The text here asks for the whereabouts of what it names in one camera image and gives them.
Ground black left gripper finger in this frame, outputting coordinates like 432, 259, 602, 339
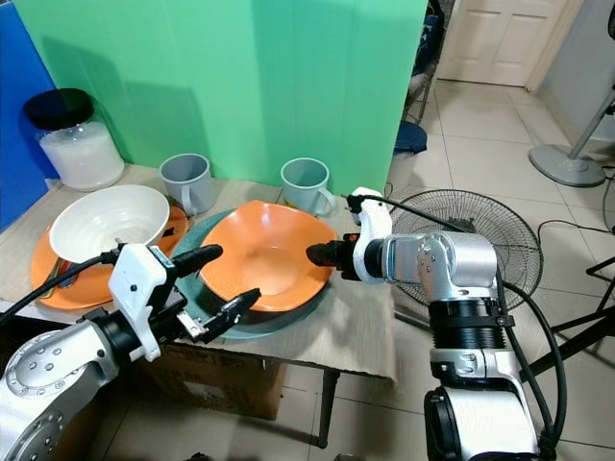
175, 243, 225, 279
209, 285, 263, 338

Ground teal plate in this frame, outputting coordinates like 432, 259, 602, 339
174, 208, 334, 340

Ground orange bowl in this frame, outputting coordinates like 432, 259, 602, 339
199, 199, 338, 314

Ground grey-green mug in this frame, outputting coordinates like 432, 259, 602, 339
280, 157, 338, 219

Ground beige table cloth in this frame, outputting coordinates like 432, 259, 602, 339
0, 164, 398, 386

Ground brown cardboard box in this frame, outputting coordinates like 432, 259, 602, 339
152, 342, 291, 423

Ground grey mug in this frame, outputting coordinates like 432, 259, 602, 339
159, 153, 215, 218

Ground orange plate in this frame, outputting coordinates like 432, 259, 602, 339
29, 204, 189, 314

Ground white ribbed bowl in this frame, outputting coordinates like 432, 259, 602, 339
48, 183, 172, 266

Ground metal cutlery piece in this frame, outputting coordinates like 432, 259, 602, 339
62, 262, 84, 291

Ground black floor fan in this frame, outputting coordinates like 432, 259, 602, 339
388, 188, 545, 310

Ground metal spoon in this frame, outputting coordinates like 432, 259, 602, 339
46, 256, 70, 300

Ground black table leg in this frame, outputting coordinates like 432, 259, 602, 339
308, 369, 343, 451

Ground blue bag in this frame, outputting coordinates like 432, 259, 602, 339
393, 119, 431, 156

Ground glass jar with black lid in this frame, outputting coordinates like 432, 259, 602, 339
24, 87, 126, 192

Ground green backdrop board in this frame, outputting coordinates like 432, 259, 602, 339
13, 0, 431, 195

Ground blue partition board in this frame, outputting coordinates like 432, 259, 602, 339
0, 0, 51, 231

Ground black tripod legs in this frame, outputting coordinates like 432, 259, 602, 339
527, 252, 615, 381

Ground white panel door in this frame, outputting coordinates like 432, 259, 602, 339
436, 0, 576, 88

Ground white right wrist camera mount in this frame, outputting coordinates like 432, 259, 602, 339
348, 185, 394, 283

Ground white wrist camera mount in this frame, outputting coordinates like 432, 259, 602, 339
108, 244, 183, 363
348, 185, 394, 283

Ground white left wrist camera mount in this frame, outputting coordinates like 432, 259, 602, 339
108, 244, 183, 363

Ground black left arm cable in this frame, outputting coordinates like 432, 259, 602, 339
0, 250, 122, 326

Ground black floor cable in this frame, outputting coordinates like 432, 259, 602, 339
536, 217, 615, 245

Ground grey pedestal stand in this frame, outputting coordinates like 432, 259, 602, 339
528, 81, 615, 189

